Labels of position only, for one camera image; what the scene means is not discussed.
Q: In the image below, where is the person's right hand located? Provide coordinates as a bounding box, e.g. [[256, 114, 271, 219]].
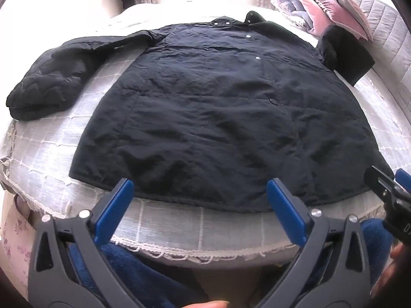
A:
[[369, 243, 411, 300]]

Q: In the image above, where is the person's left leg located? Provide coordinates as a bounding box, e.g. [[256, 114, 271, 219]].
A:
[[69, 240, 211, 308]]

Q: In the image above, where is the black quilted coat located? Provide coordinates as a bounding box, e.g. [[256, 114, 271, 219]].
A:
[[6, 11, 399, 214]]

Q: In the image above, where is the pink and grey folded quilt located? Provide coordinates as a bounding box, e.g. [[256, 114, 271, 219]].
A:
[[270, 0, 323, 36]]

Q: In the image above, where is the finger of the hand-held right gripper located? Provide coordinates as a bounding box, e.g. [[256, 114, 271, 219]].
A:
[[364, 166, 398, 201], [395, 168, 411, 197]]

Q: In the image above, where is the pink velvet pillow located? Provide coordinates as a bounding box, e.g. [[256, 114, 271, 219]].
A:
[[303, 0, 370, 41]]

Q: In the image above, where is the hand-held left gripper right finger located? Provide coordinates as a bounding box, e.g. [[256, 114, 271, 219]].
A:
[[257, 177, 372, 308]]

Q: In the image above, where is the pink floral bed sheet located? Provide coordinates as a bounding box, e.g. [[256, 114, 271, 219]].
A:
[[0, 195, 44, 296]]

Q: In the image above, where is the person's left hand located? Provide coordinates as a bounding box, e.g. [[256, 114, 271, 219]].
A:
[[189, 301, 230, 308]]

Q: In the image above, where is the grey padded headboard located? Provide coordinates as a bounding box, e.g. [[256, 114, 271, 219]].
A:
[[334, 0, 411, 111]]

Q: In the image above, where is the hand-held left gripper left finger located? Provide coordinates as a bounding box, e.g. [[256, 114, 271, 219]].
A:
[[27, 177, 146, 308]]

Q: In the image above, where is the grey checked bedspread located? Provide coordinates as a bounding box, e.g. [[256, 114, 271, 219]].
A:
[[0, 2, 411, 270]]

